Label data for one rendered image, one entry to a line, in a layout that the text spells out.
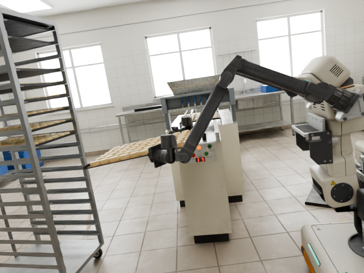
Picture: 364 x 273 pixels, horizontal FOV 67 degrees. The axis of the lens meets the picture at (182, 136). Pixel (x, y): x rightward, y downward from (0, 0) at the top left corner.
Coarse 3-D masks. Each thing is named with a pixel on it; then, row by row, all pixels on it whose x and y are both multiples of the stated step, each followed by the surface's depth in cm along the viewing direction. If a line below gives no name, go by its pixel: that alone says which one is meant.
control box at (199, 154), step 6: (198, 144) 199; (204, 144) 199; (198, 150) 200; (204, 150) 200; (210, 150) 200; (198, 156) 201; (204, 156) 201; (210, 156) 200; (216, 156) 200; (192, 162) 203
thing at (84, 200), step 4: (24, 200) 226; (28, 200) 225; (32, 200) 224; (36, 200) 223; (52, 200) 219; (56, 200) 218; (60, 200) 217; (64, 200) 216; (68, 200) 215; (72, 200) 214; (76, 200) 213; (80, 200) 212; (84, 200) 211; (88, 200) 211; (92, 200) 210; (52, 204) 217
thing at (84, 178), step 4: (84, 176) 207; (20, 180) 222; (24, 180) 221; (28, 180) 220; (32, 180) 219; (44, 180) 216; (48, 180) 215; (52, 180) 215; (56, 180) 214; (60, 180) 213; (64, 180) 212; (68, 180) 211; (72, 180) 209; (76, 180) 208; (80, 180) 206; (84, 180) 205; (20, 184) 220; (24, 184) 219
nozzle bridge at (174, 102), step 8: (232, 88) 259; (168, 96) 267; (176, 96) 266; (184, 96) 265; (192, 96) 273; (208, 96) 271; (224, 96) 270; (232, 96) 261; (168, 104) 277; (176, 104) 276; (184, 104) 275; (192, 104) 274; (224, 104) 266; (232, 104) 262; (168, 112) 273; (232, 112) 274; (168, 120) 282; (232, 120) 276; (168, 128) 284
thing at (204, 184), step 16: (208, 128) 256; (192, 176) 208; (208, 176) 207; (224, 176) 206; (192, 192) 211; (208, 192) 210; (224, 192) 208; (192, 208) 213; (208, 208) 212; (224, 208) 211; (192, 224) 216; (208, 224) 215; (224, 224) 214; (208, 240) 221; (224, 240) 220
